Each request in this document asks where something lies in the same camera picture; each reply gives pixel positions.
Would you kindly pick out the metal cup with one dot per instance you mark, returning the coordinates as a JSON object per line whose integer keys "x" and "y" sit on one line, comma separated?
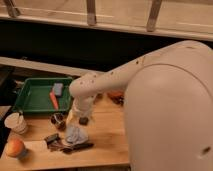
{"x": 57, "y": 120}

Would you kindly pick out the dark grape bunch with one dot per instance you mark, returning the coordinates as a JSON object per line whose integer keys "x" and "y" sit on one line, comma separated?
{"x": 119, "y": 100}

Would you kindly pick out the white paper cup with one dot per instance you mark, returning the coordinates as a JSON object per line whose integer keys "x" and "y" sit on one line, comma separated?
{"x": 16, "y": 123}

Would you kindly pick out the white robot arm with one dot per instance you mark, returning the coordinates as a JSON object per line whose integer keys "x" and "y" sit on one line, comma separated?
{"x": 168, "y": 106}

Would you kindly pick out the orange bowl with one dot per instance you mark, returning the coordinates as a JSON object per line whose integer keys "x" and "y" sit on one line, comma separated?
{"x": 115, "y": 94}

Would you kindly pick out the orange carrot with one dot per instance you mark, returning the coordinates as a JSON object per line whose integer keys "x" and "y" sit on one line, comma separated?
{"x": 54, "y": 100}

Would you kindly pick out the grey-blue towel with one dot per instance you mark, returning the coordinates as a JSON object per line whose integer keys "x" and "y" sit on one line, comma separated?
{"x": 75, "y": 135}

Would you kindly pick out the orange apple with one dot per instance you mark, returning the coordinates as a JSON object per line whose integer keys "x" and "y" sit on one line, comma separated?
{"x": 15, "y": 148}

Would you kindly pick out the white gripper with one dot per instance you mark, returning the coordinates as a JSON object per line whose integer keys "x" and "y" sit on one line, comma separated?
{"x": 81, "y": 107}

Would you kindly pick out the green plastic tray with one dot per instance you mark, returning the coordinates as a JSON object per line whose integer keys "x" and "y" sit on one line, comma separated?
{"x": 33, "y": 98}

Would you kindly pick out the grey sponge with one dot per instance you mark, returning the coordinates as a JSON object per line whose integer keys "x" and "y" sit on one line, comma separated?
{"x": 58, "y": 89}

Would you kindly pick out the small dark block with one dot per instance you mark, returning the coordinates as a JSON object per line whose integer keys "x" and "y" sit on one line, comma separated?
{"x": 51, "y": 138}

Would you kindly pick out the black remote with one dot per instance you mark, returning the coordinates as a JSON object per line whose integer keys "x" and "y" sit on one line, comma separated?
{"x": 84, "y": 121}

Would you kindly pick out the black handled tool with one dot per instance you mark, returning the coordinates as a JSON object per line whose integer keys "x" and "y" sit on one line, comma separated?
{"x": 77, "y": 147}

